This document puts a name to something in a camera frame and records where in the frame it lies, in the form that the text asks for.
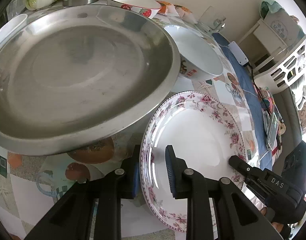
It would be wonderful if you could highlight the red rimmed strawberry bowl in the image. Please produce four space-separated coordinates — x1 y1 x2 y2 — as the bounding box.
107 0 161 19

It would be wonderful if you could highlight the floral rimmed white plate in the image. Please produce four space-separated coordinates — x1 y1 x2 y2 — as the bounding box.
140 91 246 232

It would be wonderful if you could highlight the white power adapter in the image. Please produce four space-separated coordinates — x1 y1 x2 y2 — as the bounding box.
228 41 249 66

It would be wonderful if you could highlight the white squarish bowl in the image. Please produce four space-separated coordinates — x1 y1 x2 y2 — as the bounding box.
0 14 28 49

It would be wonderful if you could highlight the orange snack packet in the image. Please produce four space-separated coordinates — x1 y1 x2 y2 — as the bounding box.
157 1 192 18

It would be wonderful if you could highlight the white plastic basket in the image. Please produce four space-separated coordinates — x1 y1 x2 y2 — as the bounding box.
254 34 306 94

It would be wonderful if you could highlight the clear glass mug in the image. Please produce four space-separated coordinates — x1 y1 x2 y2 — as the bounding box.
198 6 226 33

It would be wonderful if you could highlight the black cable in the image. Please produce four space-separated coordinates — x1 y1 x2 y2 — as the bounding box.
245 63 271 111

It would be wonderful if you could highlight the white shelf unit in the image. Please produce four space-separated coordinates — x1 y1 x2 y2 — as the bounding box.
237 17 306 67

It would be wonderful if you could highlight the small white round bowl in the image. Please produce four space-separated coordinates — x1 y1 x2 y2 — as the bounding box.
164 25 223 80

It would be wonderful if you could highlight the large stainless steel plate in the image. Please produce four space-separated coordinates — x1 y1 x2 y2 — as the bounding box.
0 5 180 155

